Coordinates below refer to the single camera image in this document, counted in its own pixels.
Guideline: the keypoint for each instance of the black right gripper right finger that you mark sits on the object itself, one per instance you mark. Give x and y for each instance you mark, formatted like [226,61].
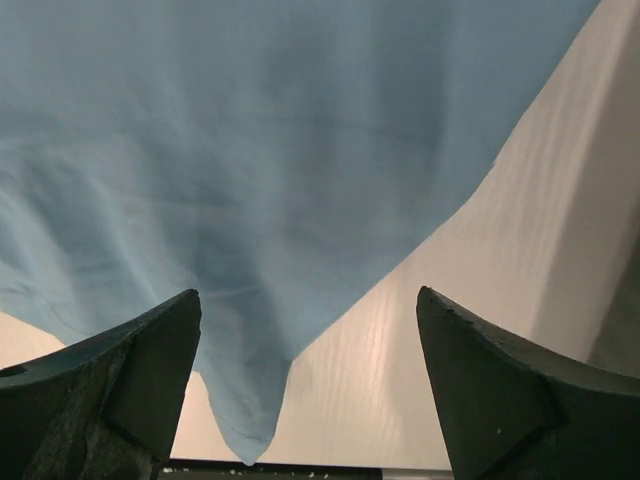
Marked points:
[511,409]

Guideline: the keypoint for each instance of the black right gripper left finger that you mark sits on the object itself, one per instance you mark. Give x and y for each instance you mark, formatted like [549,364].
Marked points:
[106,407]

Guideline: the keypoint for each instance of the light blue printed t-shirt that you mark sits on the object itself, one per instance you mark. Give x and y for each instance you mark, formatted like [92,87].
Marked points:
[279,157]

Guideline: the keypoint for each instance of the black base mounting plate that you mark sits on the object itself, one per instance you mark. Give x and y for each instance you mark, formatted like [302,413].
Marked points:
[177,469]

